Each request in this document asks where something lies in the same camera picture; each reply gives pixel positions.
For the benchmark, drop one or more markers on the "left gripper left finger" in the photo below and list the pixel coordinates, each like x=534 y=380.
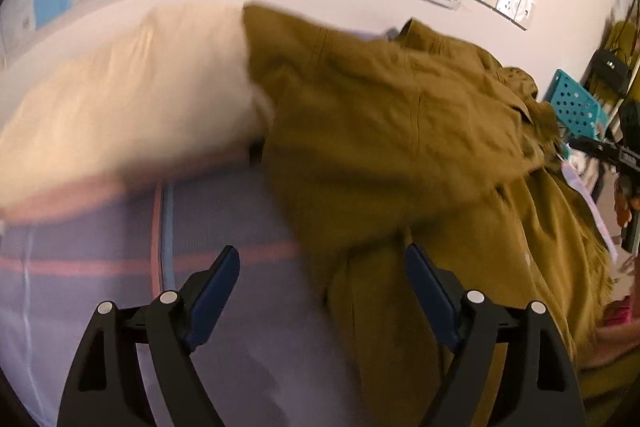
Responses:
x=104 y=386

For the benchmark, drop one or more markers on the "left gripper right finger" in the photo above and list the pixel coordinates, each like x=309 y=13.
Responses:
x=538 y=385

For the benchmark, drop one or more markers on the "olive green jacket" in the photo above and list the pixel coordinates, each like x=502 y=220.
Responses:
x=428 y=140

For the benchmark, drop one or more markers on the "teal plastic storage rack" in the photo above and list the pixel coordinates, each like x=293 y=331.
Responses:
x=579 y=114

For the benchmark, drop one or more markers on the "black handbag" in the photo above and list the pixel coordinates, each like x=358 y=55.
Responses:
x=611 y=70

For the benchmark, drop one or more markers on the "purple plaid bed sheet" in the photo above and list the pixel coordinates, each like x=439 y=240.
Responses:
x=212 y=249

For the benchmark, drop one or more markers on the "mustard hanging sweater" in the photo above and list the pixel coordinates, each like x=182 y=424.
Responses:
x=623 y=40

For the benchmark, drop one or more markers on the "cream folded blanket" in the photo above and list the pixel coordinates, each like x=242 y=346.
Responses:
x=173 y=95

